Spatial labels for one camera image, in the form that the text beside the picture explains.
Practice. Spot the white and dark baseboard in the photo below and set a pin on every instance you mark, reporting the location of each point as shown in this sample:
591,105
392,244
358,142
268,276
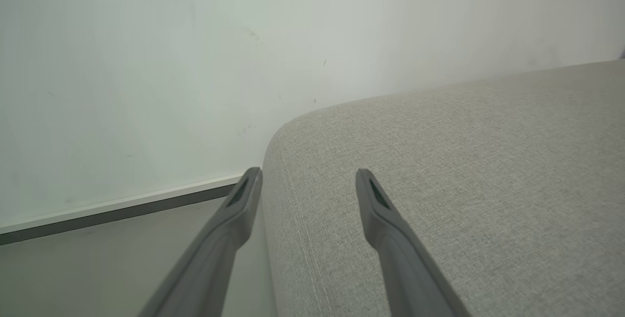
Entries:
117,212

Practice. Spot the light grey fabric sofa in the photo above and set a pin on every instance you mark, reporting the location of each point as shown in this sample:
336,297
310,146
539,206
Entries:
464,185

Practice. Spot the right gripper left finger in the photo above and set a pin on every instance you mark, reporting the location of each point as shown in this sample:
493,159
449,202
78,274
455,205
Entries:
215,248

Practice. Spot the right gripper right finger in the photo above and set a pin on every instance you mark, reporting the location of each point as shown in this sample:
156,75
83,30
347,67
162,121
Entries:
400,258

